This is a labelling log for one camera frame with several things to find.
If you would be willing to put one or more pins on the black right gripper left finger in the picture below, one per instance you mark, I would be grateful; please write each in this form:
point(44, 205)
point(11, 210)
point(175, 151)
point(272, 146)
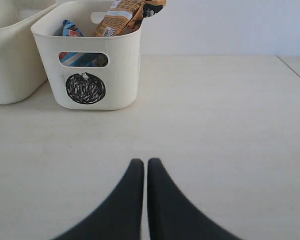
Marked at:
point(119, 216)

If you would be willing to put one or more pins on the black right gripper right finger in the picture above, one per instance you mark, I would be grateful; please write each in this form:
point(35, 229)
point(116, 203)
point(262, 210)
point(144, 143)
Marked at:
point(171, 216)

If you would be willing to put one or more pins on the blue noodle packet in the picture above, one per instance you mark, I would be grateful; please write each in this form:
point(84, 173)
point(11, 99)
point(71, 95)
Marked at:
point(80, 59)

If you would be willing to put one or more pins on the orange noodle packet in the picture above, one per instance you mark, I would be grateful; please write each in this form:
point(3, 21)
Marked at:
point(126, 16)

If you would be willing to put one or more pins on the cream bin circle mark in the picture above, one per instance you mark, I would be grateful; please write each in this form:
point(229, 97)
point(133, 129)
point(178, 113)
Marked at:
point(112, 87)

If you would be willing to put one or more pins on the cream bin square mark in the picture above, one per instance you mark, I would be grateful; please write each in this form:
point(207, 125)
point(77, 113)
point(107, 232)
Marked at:
point(21, 67)

